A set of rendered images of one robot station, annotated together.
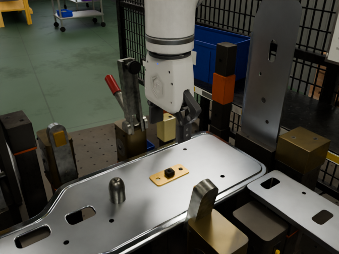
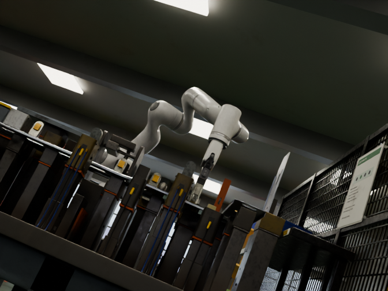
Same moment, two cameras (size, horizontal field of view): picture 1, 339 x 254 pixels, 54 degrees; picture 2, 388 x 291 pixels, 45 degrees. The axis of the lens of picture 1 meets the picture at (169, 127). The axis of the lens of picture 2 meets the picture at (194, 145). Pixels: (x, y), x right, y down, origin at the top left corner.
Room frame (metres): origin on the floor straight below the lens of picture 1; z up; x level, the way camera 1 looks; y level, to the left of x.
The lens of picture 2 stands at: (-0.83, -1.00, 0.68)
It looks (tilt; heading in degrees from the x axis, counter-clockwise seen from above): 18 degrees up; 38
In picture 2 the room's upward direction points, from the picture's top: 24 degrees clockwise
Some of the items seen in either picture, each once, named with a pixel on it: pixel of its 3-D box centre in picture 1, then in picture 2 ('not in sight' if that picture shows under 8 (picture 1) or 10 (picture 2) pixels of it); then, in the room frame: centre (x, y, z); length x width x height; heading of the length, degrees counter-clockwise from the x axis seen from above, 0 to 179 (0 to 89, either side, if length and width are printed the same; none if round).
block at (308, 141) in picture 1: (290, 199); (254, 265); (0.63, -0.30, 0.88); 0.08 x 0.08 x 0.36; 36
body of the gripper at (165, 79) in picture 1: (169, 75); (212, 154); (0.58, 0.00, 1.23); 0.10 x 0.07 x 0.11; 36
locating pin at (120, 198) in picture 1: (117, 191); (161, 190); (0.50, 0.10, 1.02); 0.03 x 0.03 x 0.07
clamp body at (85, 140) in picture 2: not in sight; (66, 185); (0.18, 0.22, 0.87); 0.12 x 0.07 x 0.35; 36
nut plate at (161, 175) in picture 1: (169, 172); not in sight; (0.57, 0.00, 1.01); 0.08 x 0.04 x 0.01; 126
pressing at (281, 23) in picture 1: (266, 76); (271, 193); (0.72, -0.22, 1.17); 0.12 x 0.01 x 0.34; 36
